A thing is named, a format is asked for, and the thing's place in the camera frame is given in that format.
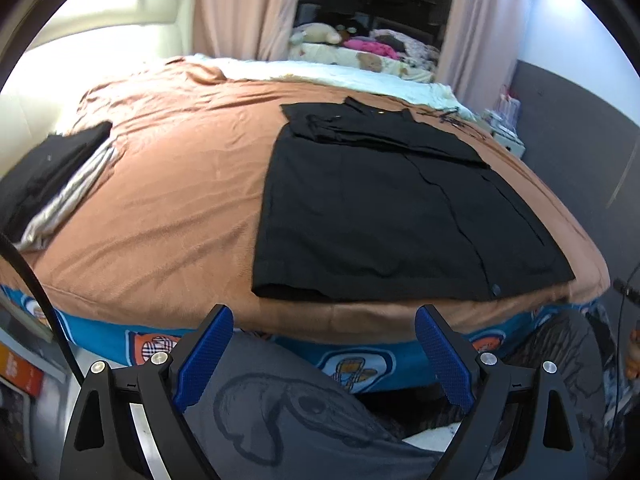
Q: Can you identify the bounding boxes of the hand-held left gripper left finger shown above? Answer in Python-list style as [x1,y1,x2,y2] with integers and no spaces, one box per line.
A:
[60,304,234,480]

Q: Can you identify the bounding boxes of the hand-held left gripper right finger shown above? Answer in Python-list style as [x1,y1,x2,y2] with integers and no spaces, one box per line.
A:
[416,305,586,480]

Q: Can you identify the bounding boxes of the large black shirt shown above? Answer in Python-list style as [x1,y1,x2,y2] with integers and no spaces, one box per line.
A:
[251,97,576,302]

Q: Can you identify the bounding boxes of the black clothes hanger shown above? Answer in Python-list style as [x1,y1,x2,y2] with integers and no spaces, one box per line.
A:
[415,107,476,128]

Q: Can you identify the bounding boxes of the person's grey printed pants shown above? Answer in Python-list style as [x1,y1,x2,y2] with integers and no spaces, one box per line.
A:
[182,305,621,480]

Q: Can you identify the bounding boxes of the blue printed bed sheet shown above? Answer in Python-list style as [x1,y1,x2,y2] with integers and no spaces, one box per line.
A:
[0,282,601,393]

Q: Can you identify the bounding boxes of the brown blanket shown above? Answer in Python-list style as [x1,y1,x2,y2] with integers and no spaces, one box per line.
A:
[5,57,611,356]

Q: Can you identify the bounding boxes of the orange box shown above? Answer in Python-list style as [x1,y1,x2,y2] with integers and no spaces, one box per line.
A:
[0,345,43,401]

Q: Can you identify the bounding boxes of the grey folded garment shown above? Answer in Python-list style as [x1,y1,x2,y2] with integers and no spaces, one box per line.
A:
[15,142,121,252]

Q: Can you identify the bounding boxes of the white nightstand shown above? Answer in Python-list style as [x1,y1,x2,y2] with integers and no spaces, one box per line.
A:
[482,110,527,161]

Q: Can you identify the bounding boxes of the black folded garment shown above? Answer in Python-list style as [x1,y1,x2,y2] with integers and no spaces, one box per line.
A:
[0,121,113,241]

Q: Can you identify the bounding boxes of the white gift bag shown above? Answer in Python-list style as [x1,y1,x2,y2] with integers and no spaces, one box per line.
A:
[492,85,521,116]

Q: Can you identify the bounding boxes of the white duvet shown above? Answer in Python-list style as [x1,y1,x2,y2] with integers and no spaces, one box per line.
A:
[187,54,468,121]

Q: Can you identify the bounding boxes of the bear print blanket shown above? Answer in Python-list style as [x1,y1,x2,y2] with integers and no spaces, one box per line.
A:
[289,42,436,83]

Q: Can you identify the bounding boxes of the pink plush toy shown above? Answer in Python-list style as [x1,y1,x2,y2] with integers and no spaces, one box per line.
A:
[345,37,401,58]

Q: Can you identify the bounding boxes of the pink curtain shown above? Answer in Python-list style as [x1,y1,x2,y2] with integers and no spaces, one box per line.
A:
[437,0,531,111]
[192,0,308,61]

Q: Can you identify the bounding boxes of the beige headboard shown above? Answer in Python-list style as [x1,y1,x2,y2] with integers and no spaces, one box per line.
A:
[15,10,196,111]

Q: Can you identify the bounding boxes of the beige plush toy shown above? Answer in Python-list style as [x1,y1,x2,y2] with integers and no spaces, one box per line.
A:
[290,22,346,47]

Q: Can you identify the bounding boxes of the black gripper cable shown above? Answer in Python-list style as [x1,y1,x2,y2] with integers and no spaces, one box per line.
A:
[611,265,640,411]
[0,230,86,396]

